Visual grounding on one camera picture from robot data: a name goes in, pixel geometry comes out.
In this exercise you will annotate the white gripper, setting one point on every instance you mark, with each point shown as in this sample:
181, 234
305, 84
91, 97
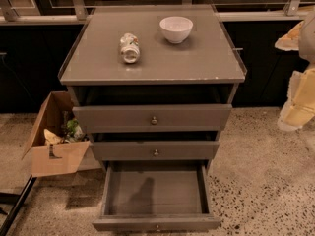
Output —
308, 36

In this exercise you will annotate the grey bottom drawer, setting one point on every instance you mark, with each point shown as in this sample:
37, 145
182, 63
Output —
156, 196

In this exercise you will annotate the grey drawer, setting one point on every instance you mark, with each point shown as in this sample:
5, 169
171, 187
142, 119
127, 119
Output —
198, 145
175, 108
156, 196

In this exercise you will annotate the grey drawer cabinet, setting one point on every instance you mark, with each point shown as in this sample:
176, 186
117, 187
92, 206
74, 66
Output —
205, 57

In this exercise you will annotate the grey top drawer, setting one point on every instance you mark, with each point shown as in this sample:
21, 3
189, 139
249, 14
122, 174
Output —
175, 108

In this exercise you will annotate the grey middle drawer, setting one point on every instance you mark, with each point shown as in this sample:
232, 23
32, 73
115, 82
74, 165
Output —
198, 145

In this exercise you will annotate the white ceramic bowl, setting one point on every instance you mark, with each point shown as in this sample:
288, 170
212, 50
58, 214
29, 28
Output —
175, 29

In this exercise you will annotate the crushed white soda can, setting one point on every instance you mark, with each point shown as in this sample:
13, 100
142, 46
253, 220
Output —
129, 48

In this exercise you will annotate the trash inside cardboard box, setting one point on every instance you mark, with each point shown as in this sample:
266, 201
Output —
71, 131

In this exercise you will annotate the open cardboard box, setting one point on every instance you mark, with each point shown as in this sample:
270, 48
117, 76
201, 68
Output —
64, 158

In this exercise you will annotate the black metal floor stand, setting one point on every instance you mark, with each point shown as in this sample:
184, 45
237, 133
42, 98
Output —
15, 201

